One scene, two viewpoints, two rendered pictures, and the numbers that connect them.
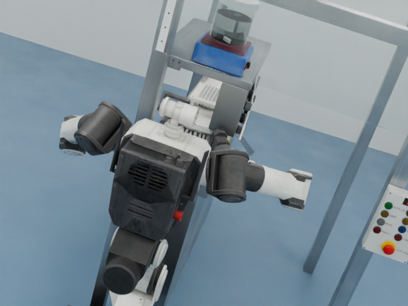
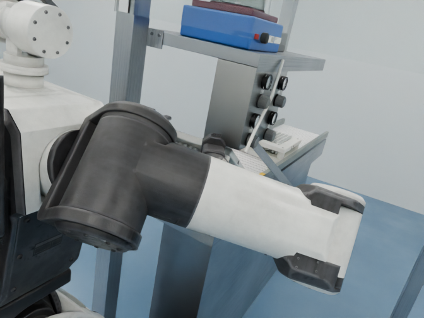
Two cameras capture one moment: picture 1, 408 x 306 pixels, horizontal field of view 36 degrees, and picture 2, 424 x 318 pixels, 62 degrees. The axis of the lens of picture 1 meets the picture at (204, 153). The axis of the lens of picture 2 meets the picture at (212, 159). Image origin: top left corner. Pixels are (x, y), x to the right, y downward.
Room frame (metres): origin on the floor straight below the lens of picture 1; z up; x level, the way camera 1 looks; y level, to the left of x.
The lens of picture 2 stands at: (1.44, -0.33, 1.42)
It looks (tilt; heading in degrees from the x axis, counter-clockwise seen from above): 20 degrees down; 21
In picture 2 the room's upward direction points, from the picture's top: 11 degrees clockwise
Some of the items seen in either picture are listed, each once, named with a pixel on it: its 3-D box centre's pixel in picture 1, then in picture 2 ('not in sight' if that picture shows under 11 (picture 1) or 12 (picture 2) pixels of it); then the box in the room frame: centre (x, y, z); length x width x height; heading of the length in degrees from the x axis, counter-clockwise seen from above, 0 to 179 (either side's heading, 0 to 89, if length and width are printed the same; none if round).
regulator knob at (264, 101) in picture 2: (248, 105); (264, 100); (2.27, -0.11, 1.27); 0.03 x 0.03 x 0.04; 85
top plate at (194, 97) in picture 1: (217, 98); (267, 137); (2.95, 0.02, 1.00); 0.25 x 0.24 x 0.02; 85
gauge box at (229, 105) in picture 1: (233, 101); (247, 101); (2.33, -0.05, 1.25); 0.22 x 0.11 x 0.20; 175
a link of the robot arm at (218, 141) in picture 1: (221, 150); (212, 167); (2.15, -0.06, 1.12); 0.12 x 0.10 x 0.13; 28
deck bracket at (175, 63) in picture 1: (175, 63); (154, 38); (2.24, 0.20, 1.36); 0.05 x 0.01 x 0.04; 85
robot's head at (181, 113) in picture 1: (179, 115); (27, 35); (1.80, 0.11, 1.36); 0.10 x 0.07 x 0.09; 85
